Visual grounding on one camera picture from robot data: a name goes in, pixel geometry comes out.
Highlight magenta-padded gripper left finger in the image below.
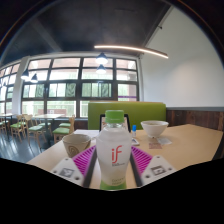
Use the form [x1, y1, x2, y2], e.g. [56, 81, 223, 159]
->
[51, 145, 98, 188]

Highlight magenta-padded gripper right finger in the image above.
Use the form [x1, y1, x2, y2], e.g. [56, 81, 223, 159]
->
[129, 145, 177, 188]

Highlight white bottle with green cap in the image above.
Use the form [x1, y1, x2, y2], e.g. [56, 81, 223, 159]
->
[95, 109, 133, 191]

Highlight reddish small packet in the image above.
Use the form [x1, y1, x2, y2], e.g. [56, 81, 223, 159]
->
[148, 142, 163, 150]

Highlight beige patterned cup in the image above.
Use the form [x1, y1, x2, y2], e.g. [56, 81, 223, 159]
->
[62, 133, 92, 158]

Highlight white small packet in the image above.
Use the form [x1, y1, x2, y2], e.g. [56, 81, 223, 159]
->
[156, 136, 173, 146]

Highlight white ceramic bowl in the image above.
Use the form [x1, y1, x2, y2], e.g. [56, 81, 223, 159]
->
[140, 120, 170, 138]

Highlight wooden chairs with green seats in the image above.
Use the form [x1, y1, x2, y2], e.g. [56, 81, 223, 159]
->
[0, 113, 76, 144]

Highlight wooden dining table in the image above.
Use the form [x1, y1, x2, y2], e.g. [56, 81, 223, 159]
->
[33, 113, 66, 122]

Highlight green upholstered bench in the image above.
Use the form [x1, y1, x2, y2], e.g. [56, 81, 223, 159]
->
[87, 101, 167, 131]

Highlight black-framed menu tablet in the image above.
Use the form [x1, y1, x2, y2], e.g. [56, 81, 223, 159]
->
[99, 113, 131, 133]

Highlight large dark-framed window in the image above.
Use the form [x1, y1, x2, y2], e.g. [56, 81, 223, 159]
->
[0, 57, 139, 118]

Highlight dark pendant ceiling lamps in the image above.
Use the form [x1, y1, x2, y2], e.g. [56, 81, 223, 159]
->
[20, 52, 109, 84]

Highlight long curved ceiling light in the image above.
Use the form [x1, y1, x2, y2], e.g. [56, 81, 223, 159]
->
[93, 44, 169, 60]

